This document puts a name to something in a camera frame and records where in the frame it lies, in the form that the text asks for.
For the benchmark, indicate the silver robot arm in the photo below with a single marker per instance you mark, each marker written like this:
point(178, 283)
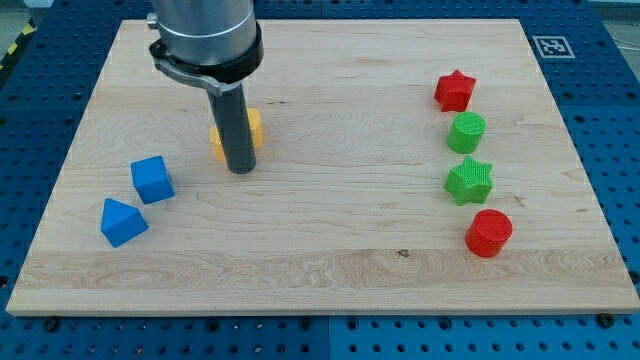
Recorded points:
point(209, 44)

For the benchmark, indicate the wooden board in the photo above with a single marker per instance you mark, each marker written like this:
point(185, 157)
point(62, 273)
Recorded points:
point(346, 212)

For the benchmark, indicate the yellow block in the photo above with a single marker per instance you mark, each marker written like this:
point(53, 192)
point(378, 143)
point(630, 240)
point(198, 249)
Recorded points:
point(256, 128)

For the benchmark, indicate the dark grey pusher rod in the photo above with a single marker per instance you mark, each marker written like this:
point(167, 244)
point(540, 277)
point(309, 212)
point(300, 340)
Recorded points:
point(231, 119)

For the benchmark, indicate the green star block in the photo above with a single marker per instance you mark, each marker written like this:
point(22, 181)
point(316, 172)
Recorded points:
point(470, 181)

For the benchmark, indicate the green cylinder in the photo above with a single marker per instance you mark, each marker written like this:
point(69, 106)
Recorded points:
point(466, 132)

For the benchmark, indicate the red star block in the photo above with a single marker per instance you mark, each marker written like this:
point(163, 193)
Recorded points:
point(454, 91)

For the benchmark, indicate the blue cube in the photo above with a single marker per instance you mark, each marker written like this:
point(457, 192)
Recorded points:
point(151, 179)

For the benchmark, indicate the red cylinder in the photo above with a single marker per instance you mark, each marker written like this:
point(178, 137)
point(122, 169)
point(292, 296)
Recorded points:
point(488, 233)

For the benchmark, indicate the blue triangular prism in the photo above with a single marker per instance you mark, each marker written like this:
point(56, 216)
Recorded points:
point(121, 222)

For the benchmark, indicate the white fiducial marker tag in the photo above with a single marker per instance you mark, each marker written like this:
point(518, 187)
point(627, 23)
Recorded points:
point(553, 47)

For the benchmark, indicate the black bolt left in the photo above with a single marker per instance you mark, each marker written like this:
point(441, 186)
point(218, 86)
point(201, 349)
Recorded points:
point(50, 324)

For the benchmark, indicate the black bolt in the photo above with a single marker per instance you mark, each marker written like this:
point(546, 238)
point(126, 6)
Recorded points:
point(606, 320)
point(50, 324)

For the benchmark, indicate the black bolt right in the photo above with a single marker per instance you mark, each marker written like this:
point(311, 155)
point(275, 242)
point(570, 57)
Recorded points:
point(606, 320)

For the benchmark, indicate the yellow black hazard tape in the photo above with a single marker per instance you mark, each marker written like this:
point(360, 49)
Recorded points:
point(18, 46)

